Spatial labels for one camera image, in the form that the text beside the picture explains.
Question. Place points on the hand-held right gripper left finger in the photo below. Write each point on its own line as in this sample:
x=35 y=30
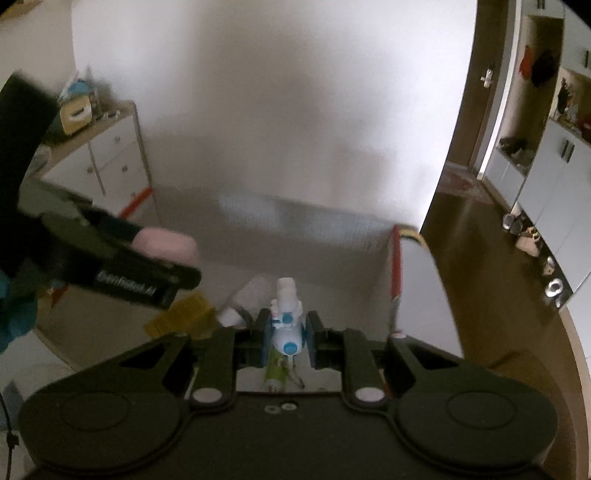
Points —
x=265 y=337

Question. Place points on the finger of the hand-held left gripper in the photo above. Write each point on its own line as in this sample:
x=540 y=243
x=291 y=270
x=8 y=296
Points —
x=92 y=230
x=138 y=277

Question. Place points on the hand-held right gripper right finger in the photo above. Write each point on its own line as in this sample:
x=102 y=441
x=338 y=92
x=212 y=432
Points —
x=314 y=341

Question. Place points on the white toy figure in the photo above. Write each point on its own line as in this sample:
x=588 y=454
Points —
x=288 y=346

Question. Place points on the pink mushroom toy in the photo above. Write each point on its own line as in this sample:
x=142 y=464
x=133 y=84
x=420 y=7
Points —
x=166 y=244

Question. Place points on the white roll object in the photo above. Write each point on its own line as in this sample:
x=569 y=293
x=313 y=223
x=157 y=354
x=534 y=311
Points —
x=242 y=297

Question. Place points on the yellow block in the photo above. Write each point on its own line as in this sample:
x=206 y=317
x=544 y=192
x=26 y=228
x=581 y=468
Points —
x=182 y=314

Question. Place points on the red cardboard box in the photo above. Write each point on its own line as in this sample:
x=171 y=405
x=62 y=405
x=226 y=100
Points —
x=300 y=240

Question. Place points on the person's left hand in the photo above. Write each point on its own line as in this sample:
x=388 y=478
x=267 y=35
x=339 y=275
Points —
x=16 y=309

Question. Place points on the white drawer cabinet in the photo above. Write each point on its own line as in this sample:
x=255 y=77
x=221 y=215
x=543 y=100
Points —
x=111 y=161

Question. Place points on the teal and yellow tissue box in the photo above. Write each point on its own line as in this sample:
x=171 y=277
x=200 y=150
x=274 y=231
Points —
x=76 y=115

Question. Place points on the patterned door rug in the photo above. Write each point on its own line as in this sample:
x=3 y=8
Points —
x=461 y=184

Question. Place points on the row of shoes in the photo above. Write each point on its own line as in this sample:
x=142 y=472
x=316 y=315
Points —
x=531 y=240

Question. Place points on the brown door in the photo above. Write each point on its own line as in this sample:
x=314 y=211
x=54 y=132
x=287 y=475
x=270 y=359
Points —
x=480 y=92

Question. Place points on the shelf figurines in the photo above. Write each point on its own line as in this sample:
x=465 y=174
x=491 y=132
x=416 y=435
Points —
x=570 y=108

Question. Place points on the white wall cabinet unit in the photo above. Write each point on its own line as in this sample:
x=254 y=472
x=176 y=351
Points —
x=554 y=175

